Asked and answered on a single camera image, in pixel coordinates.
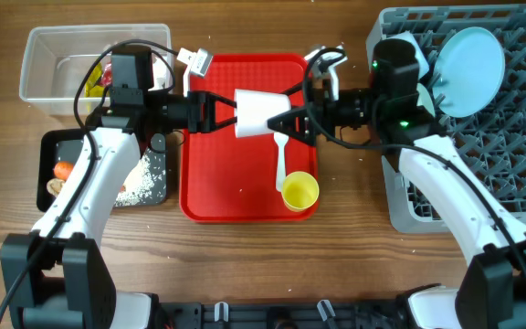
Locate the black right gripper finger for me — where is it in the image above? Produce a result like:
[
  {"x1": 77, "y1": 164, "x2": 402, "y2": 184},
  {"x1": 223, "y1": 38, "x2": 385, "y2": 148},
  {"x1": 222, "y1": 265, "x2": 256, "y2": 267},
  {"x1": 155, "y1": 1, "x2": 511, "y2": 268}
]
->
[
  {"x1": 267, "y1": 106, "x2": 308, "y2": 126},
  {"x1": 268, "y1": 121, "x2": 313, "y2": 146}
]

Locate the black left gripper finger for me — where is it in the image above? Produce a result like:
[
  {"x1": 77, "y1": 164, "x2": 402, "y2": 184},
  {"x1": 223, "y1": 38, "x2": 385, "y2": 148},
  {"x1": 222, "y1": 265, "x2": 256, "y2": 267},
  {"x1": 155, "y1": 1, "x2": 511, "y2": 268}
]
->
[
  {"x1": 205, "y1": 117, "x2": 237, "y2": 133},
  {"x1": 205, "y1": 91, "x2": 237, "y2": 109}
]

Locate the white plastic spoon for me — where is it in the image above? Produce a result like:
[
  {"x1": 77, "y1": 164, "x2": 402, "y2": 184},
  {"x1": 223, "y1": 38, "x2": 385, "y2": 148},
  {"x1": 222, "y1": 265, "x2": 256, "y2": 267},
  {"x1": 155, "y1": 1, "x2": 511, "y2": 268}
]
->
[{"x1": 274, "y1": 133, "x2": 289, "y2": 192}]

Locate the pink plastic cup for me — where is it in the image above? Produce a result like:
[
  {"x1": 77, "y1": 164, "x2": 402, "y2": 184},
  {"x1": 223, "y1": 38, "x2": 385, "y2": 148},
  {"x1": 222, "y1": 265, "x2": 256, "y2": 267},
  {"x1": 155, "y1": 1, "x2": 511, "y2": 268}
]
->
[{"x1": 235, "y1": 90, "x2": 291, "y2": 138}]

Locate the red plastic tray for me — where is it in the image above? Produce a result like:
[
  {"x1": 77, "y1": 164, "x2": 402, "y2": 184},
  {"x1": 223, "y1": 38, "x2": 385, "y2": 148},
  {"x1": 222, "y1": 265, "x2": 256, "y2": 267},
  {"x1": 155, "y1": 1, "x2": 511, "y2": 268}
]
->
[{"x1": 179, "y1": 53, "x2": 316, "y2": 223}]

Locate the yellow plastic cup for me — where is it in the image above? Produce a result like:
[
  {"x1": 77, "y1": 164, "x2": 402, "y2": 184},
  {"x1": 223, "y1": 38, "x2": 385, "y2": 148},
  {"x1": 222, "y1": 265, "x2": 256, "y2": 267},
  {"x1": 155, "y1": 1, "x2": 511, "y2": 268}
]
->
[{"x1": 280, "y1": 171, "x2": 320, "y2": 212}]

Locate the white rice pile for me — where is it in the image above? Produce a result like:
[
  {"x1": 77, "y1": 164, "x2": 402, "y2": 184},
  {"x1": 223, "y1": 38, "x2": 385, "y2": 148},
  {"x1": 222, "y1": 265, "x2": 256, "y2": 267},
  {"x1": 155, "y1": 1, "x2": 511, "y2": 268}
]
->
[{"x1": 115, "y1": 156, "x2": 167, "y2": 207}]

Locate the green bowl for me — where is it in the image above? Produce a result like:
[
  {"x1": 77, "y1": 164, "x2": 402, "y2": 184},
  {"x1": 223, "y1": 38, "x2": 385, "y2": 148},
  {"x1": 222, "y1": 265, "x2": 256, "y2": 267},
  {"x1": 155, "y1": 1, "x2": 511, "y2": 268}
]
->
[{"x1": 416, "y1": 83, "x2": 435, "y2": 116}]

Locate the light blue bowl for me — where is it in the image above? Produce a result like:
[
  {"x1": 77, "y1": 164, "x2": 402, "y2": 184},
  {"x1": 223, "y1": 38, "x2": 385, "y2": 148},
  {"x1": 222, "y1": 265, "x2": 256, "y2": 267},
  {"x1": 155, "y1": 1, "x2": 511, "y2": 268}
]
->
[{"x1": 391, "y1": 31, "x2": 429, "y2": 79}]

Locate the light blue plate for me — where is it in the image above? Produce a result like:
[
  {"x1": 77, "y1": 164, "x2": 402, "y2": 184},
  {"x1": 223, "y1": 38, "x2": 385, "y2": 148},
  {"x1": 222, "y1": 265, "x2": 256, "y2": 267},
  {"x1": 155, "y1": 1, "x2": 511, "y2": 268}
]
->
[{"x1": 432, "y1": 27, "x2": 506, "y2": 118}]

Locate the orange carrot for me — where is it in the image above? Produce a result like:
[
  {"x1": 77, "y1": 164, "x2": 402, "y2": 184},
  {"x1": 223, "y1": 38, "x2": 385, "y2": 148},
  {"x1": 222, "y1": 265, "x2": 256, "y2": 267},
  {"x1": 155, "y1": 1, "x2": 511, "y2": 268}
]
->
[{"x1": 53, "y1": 161, "x2": 74, "y2": 181}]

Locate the brown mushroom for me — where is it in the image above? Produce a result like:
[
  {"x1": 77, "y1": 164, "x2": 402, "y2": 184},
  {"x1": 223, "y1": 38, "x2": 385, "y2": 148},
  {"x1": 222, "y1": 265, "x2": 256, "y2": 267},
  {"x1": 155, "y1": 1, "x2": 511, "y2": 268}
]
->
[{"x1": 46, "y1": 178, "x2": 66, "y2": 197}]

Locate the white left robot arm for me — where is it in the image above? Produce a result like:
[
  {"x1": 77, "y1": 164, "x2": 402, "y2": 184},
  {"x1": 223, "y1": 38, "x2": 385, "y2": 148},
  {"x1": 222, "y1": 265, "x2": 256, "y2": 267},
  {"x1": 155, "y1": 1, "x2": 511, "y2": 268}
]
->
[{"x1": 0, "y1": 87, "x2": 236, "y2": 328}]

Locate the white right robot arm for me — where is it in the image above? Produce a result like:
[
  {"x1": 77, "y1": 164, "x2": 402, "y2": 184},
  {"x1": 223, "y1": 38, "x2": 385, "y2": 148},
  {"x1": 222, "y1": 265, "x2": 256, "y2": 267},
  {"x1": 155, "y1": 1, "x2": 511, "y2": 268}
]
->
[{"x1": 268, "y1": 38, "x2": 526, "y2": 328}]

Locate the grey dishwasher rack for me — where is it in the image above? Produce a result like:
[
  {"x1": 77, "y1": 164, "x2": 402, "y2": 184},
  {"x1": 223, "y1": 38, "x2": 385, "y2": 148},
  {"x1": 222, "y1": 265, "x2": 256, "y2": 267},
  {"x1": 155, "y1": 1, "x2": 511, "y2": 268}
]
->
[{"x1": 366, "y1": 5, "x2": 526, "y2": 223}]

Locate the red crumpled wrapper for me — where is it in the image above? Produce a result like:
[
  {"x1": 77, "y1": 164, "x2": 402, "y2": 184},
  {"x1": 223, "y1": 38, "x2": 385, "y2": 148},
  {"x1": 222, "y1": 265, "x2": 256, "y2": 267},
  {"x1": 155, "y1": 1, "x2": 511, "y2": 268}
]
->
[{"x1": 100, "y1": 72, "x2": 112, "y2": 87}]

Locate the yellow wrapper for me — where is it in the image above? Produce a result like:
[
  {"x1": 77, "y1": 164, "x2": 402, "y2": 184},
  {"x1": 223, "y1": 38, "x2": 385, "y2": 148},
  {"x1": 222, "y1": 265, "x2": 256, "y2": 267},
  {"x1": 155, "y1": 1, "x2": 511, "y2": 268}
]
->
[{"x1": 84, "y1": 63, "x2": 104, "y2": 98}]

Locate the black tray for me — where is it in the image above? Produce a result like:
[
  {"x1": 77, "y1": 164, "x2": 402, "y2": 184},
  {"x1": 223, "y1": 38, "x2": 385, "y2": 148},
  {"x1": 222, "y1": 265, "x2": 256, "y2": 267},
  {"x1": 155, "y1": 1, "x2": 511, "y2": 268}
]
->
[{"x1": 36, "y1": 129, "x2": 168, "y2": 212}]

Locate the clear plastic bin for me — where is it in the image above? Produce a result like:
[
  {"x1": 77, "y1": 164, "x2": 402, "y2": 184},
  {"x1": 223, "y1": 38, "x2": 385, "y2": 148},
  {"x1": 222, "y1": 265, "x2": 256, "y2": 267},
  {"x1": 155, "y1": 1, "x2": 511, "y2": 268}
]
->
[{"x1": 19, "y1": 24, "x2": 172, "y2": 116}]

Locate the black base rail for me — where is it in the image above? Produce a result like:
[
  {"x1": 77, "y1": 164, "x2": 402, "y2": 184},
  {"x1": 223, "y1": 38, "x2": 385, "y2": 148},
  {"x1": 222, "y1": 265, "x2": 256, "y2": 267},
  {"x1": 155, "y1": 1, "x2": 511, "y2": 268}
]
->
[{"x1": 150, "y1": 300, "x2": 410, "y2": 329}]

